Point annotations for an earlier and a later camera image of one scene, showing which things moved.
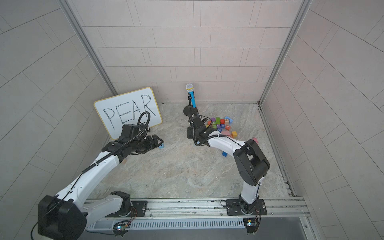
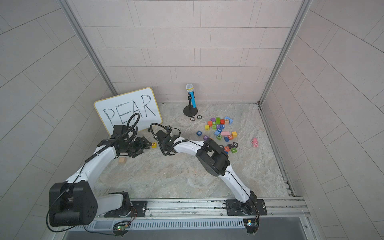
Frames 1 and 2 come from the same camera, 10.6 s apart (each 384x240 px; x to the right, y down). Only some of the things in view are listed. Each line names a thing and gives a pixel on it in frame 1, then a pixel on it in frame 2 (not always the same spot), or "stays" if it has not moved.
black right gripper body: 193,133 -> 164,145
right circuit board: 251,224 stays
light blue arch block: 230,120 stays
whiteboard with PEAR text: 115,111 stays
